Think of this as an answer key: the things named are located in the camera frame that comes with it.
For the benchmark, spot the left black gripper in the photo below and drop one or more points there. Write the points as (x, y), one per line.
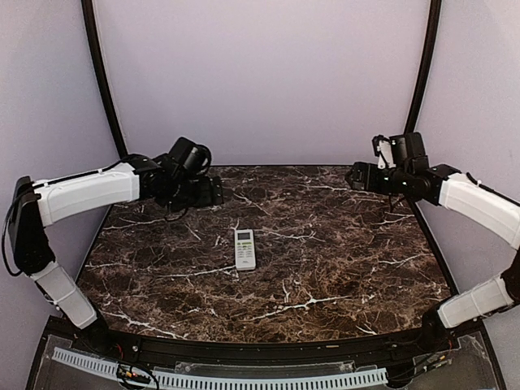
(206, 198)

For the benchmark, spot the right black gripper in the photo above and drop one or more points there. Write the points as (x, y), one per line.
(358, 169)

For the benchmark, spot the white remote control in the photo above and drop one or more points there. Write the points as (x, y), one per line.
(245, 256)

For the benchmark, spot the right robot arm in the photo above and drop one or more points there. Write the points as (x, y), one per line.
(446, 186)

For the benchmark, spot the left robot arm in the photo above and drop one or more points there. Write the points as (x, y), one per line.
(177, 181)

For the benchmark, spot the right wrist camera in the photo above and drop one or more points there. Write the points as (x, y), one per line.
(405, 151)

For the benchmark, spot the right black frame post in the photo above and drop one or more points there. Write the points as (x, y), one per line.
(429, 44)

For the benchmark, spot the black frame post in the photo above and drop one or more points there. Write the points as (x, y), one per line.
(429, 44)
(95, 50)

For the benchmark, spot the black front rail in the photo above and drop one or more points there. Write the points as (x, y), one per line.
(395, 349)

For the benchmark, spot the white slotted cable duct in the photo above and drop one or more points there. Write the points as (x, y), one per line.
(188, 375)

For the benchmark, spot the left black frame post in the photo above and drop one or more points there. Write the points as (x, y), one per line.
(95, 50)

